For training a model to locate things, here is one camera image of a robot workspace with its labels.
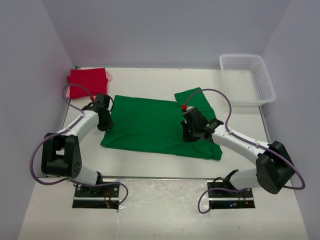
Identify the green t shirt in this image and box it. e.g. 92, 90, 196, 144
100, 87, 223, 161

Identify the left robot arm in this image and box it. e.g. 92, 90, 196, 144
41, 94, 114, 197

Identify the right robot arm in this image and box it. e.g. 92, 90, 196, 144
181, 104, 294, 197

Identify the red folded t shirt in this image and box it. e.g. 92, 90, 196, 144
66, 68, 109, 100

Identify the pink folded t shirt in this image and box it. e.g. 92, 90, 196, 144
65, 70, 114, 101

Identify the white plastic basket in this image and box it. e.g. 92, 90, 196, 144
219, 54, 276, 107

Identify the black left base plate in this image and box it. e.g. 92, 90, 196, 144
72, 184, 120, 210

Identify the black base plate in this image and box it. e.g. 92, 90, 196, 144
208, 188, 256, 210
72, 184, 120, 210

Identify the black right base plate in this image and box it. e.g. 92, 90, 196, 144
208, 188, 256, 210

